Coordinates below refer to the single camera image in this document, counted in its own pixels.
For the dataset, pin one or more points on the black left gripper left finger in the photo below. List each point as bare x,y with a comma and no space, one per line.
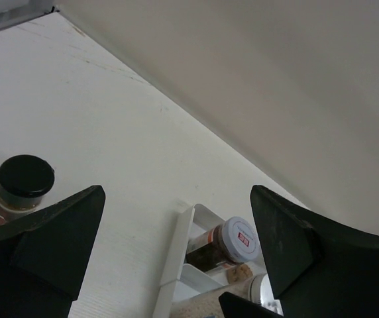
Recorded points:
44,256

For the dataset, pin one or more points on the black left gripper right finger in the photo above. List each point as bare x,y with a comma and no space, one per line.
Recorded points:
317,267

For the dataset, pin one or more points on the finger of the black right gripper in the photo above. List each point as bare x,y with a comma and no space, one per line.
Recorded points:
234,306

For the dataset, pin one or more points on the white cap blue label jar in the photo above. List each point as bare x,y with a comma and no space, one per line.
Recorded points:
250,298

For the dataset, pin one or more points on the pink cap spice jar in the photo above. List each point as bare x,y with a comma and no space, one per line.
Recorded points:
239,273

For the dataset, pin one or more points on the grey lid sauce jar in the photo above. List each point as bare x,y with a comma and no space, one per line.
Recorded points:
225,246

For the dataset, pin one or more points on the white divided organizer tray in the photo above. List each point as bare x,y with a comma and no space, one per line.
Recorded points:
180,280

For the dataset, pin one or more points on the black cap spice bottle left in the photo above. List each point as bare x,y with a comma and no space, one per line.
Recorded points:
24,181

